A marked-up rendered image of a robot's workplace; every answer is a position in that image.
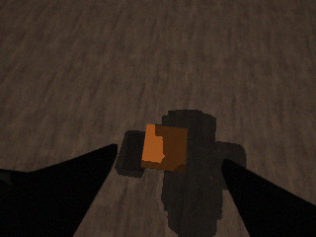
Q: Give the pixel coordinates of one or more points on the orange-brown cube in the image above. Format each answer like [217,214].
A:
[165,148]

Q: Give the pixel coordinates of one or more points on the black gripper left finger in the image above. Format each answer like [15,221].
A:
[52,202]

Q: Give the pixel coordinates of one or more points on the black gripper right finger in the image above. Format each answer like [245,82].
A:
[266,209]

